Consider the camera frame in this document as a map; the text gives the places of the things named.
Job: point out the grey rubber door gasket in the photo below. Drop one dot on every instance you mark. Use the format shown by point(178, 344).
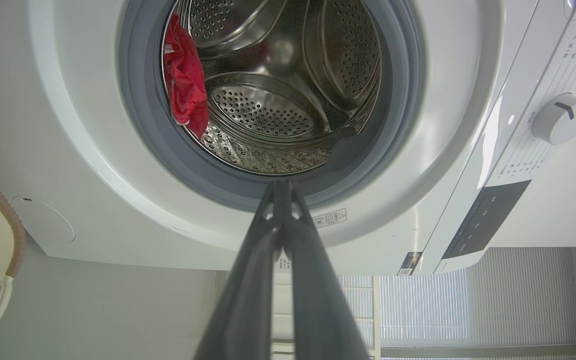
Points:
point(143, 125)

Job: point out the red and white garment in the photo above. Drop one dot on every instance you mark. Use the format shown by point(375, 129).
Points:
point(185, 80)

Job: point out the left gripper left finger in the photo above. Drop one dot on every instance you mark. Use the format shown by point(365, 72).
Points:
point(248, 300)

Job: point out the white front-load washing machine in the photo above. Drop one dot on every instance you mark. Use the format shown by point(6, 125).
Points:
point(93, 125)

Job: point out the round white filter cover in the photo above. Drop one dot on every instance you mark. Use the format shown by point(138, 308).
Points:
point(43, 220)

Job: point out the grey warning sticker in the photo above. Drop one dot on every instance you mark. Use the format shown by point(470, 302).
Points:
point(330, 218)

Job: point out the black QR code sticker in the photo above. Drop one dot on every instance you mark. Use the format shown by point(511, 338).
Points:
point(410, 263)

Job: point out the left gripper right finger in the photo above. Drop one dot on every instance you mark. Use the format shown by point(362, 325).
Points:
point(318, 310)

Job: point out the stainless steel washing machine drum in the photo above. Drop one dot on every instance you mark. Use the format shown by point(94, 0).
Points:
point(268, 110)

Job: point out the white window blinds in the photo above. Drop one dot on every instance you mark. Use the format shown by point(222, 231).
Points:
point(468, 310)

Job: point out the white round program knob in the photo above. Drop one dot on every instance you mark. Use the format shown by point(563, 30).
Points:
point(560, 120)

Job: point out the black washer display panel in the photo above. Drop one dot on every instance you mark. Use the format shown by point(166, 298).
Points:
point(488, 220)

